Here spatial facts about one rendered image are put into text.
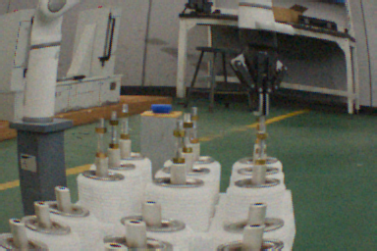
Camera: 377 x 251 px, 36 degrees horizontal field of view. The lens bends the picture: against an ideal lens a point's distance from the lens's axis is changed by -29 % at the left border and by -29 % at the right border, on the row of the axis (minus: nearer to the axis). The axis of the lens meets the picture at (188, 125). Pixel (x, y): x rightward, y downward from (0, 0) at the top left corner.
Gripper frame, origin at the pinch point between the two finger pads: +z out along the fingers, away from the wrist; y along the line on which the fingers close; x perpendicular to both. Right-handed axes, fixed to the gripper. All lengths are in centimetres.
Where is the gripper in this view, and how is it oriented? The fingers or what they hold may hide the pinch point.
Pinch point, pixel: (260, 104)
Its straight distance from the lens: 135.3
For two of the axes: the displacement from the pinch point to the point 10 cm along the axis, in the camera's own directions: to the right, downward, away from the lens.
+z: -0.3, 9.9, 1.0
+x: 5.1, 1.0, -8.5
